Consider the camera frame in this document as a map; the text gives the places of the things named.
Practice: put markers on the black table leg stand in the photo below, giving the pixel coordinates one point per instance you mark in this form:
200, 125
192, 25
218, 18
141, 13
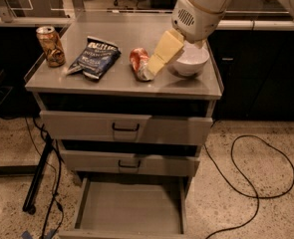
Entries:
29, 203

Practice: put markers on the top grey drawer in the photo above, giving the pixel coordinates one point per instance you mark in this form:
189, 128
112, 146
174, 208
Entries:
126, 128

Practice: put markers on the white horizontal rail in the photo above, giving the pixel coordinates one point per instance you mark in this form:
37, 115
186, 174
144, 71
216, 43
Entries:
223, 25

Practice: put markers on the bottom grey open drawer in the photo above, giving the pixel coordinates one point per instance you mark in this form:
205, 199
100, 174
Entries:
129, 207

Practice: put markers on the red coke can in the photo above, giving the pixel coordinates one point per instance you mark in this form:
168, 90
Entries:
139, 60

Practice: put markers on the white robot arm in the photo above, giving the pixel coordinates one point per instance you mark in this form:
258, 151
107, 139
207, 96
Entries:
244, 6

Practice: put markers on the gold soda can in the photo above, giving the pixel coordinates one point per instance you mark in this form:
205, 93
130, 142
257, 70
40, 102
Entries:
51, 45

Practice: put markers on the grey drawer cabinet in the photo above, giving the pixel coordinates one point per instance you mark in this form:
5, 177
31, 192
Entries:
119, 91

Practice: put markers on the middle grey drawer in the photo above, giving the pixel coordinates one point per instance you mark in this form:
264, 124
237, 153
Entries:
131, 163

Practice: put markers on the white bowl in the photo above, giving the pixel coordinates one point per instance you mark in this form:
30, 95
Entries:
191, 61

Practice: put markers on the blue chip bag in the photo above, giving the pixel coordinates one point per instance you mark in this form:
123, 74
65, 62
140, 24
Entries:
96, 59

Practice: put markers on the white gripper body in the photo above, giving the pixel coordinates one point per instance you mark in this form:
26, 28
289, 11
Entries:
193, 23

